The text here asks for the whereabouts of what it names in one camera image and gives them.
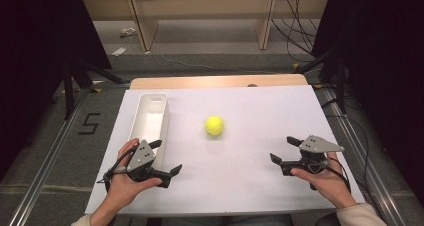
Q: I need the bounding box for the thin white floor cable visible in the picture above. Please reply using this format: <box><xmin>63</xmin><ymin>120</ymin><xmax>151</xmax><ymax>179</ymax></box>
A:
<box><xmin>159</xmin><ymin>53</ymin><xmax>278</xmax><ymax>76</ymax></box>

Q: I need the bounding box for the person's left hand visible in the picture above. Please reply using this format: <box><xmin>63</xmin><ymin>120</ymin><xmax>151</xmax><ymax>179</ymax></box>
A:
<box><xmin>108</xmin><ymin>138</ymin><xmax>164</xmax><ymax>209</ymax></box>

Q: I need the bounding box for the white foam board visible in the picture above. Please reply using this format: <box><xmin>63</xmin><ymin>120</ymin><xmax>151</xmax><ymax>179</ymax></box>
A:
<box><xmin>84</xmin><ymin>84</ymin><xmax>367</xmax><ymax>218</ymax></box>

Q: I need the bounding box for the bundle of black cables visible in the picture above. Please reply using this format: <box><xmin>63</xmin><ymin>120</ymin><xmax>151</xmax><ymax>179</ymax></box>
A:
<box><xmin>270</xmin><ymin>0</ymin><xmax>319</xmax><ymax>64</ymax></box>

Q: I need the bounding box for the white paper scrap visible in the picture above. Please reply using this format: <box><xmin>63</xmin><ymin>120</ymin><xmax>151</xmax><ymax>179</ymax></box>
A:
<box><xmin>111</xmin><ymin>46</ymin><xmax>129</xmax><ymax>57</ymax></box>

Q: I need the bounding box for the black floor cable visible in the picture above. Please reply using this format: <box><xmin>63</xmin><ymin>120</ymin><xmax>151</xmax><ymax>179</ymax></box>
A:
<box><xmin>323</xmin><ymin>97</ymin><xmax>384</xmax><ymax>207</ymax></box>

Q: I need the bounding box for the left hand-held gripper cable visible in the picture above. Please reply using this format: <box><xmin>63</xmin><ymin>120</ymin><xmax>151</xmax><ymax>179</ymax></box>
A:
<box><xmin>96</xmin><ymin>145</ymin><xmax>139</xmax><ymax>192</ymax></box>

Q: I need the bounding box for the small white floor clutter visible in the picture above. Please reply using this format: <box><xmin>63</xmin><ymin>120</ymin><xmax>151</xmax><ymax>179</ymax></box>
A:
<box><xmin>119</xmin><ymin>26</ymin><xmax>139</xmax><ymax>39</ymax></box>

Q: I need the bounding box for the yellow tennis ball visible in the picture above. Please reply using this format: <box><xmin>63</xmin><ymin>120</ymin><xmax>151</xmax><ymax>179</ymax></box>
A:
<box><xmin>204</xmin><ymin>115</ymin><xmax>225</xmax><ymax>137</ymax></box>

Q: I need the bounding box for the wooden table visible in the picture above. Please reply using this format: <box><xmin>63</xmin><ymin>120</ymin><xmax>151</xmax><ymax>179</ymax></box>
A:
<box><xmin>128</xmin><ymin>73</ymin><xmax>309</xmax><ymax>91</ymax></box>

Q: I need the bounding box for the black metal stand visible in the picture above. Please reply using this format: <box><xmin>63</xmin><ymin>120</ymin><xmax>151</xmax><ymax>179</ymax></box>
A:
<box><xmin>61</xmin><ymin>56</ymin><xmax>132</xmax><ymax>121</ymax></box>
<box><xmin>292</xmin><ymin>45</ymin><xmax>348</xmax><ymax>115</ymax></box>

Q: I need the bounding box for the dark curtain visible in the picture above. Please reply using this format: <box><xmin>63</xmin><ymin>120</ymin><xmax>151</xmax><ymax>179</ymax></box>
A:
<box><xmin>310</xmin><ymin>0</ymin><xmax>424</xmax><ymax>205</ymax></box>
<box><xmin>0</xmin><ymin>0</ymin><xmax>113</xmax><ymax>184</ymax></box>

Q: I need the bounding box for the aluminium floor rail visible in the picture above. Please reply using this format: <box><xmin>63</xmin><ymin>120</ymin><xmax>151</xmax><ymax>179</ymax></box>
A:
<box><xmin>320</xmin><ymin>85</ymin><xmax>409</xmax><ymax>226</ymax></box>
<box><xmin>7</xmin><ymin>87</ymin><xmax>92</xmax><ymax>226</ymax></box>

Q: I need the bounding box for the light wooden shelf unit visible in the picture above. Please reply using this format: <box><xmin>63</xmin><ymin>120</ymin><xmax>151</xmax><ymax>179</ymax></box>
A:
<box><xmin>81</xmin><ymin>0</ymin><xmax>332</xmax><ymax>53</ymax></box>

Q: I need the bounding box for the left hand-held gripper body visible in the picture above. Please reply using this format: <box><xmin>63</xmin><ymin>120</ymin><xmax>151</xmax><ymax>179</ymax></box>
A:
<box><xmin>126</xmin><ymin>139</ymin><xmax>173</xmax><ymax>189</ymax></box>

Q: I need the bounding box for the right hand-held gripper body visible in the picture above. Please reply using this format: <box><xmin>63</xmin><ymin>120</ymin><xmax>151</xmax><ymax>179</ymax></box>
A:
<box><xmin>280</xmin><ymin>135</ymin><xmax>346</xmax><ymax>177</ymax></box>

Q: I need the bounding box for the white plastic bin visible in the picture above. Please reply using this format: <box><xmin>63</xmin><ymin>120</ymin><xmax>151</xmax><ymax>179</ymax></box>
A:
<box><xmin>128</xmin><ymin>92</ymin><xmax>171</xmax><ymax>171</ymax></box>

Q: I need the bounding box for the person's right hand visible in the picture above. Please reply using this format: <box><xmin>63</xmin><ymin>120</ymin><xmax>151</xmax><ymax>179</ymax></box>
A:
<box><xmin>290</xmin><ymin>151</ymin><xmax>358</xmax><ymax>210</ymax></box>

